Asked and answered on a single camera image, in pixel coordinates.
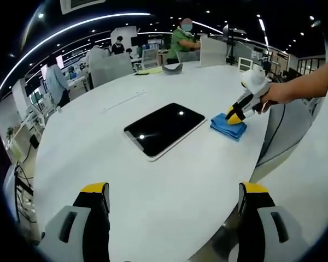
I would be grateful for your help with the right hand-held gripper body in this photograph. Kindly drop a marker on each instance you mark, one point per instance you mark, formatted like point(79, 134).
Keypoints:
point(255, 82)

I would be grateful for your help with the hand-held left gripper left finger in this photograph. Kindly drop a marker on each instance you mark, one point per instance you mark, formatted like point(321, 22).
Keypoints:
point(95, 232)

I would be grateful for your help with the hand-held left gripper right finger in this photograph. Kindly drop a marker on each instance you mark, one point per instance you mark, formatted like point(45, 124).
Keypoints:
point(251, 234)

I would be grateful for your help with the blue cleaning cloth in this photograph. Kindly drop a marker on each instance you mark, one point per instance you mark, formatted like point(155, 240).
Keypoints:
point(227, 129)

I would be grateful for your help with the person's right hand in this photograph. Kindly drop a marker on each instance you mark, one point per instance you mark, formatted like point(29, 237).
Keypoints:
point(274, 94)

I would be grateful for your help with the black tripod stand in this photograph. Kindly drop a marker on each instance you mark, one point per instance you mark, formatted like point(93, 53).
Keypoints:
point(231, 43)

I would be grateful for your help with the white standing board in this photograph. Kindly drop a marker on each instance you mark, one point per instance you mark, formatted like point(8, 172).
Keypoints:
point(212, 52)

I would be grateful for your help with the yellow notepad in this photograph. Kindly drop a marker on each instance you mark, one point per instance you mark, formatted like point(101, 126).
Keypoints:
point(149, 71)

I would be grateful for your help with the white mesh office chair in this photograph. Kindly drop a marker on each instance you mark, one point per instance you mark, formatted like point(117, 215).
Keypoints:
point(149, 58)

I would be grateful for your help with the black floor box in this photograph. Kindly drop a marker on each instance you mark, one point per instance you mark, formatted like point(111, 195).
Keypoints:
point(34, 142)

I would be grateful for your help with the grey partition screen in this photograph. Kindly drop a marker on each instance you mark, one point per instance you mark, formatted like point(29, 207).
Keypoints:
point(110, 69)

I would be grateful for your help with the green potted plant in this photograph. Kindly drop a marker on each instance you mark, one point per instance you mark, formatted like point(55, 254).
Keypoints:
point(10, 131)

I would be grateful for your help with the ceiling air vent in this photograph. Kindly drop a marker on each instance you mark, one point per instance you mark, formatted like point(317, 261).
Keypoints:
point(80, 5)

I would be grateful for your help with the pink wall display screen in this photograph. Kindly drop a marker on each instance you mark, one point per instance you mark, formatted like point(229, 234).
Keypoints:
point(59, 60)

